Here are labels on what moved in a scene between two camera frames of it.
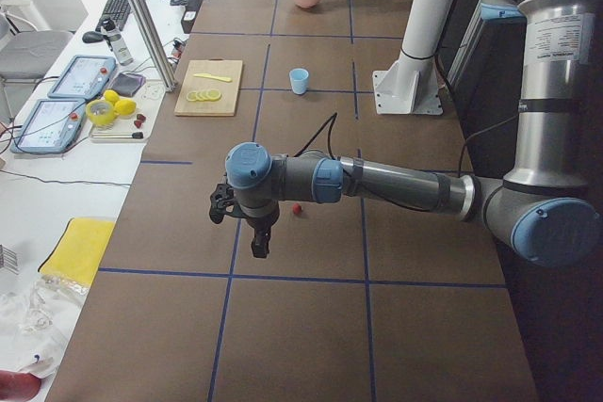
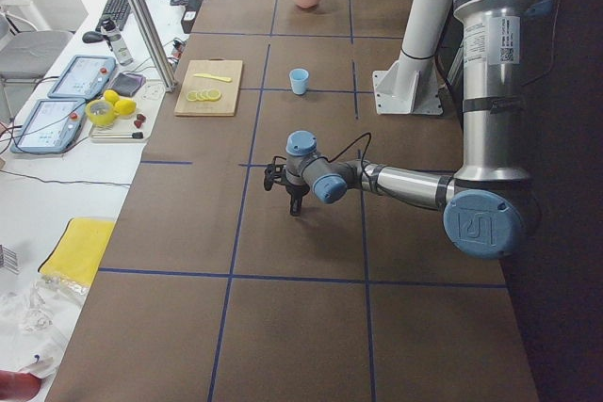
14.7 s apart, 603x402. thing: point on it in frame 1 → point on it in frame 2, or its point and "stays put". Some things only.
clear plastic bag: [37, 313] stays put
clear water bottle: [122, 50] stays put
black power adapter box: [187, 21] stays put
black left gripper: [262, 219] → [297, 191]
